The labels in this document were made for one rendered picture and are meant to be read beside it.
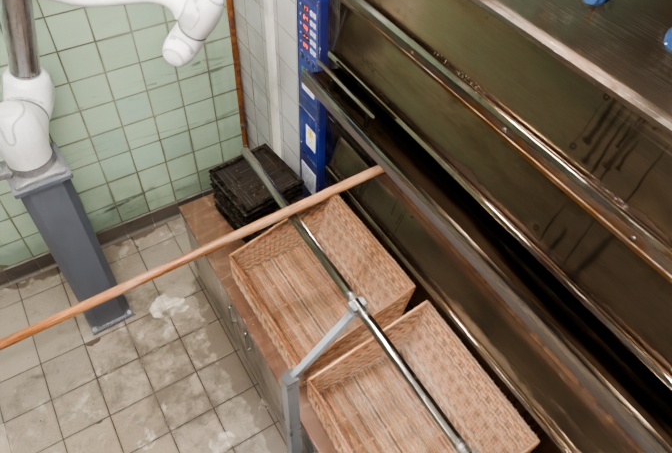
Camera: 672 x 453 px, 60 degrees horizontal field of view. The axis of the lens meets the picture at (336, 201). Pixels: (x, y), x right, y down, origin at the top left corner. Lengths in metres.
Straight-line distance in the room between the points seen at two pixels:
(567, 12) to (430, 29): 0.40
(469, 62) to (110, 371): 2.19
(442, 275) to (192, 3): 1.14
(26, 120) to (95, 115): 0.68
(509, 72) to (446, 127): 0.30
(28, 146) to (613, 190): 1.81
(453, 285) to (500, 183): 0.51
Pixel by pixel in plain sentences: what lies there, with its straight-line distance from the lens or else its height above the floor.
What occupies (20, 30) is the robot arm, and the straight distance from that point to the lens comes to 2.22.
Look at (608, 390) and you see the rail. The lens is 1.34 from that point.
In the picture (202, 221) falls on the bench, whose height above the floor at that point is 0.58.
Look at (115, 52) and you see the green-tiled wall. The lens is 2.71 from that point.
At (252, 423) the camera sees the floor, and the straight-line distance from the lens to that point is 2.73.
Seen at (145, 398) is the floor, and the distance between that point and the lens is 2.86.
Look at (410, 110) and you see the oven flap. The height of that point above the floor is 1.50.
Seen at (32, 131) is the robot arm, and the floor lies 1.20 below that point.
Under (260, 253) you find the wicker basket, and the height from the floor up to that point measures 0.66.
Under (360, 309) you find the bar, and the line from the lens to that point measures 1.60.
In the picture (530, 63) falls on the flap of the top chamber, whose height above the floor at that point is 1.83.
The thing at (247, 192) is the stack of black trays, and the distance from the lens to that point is 2.34.
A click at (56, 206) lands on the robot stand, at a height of 0.87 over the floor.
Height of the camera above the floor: 2.53
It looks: 48 degrees down
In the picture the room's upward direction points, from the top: 3 degrees clockwise
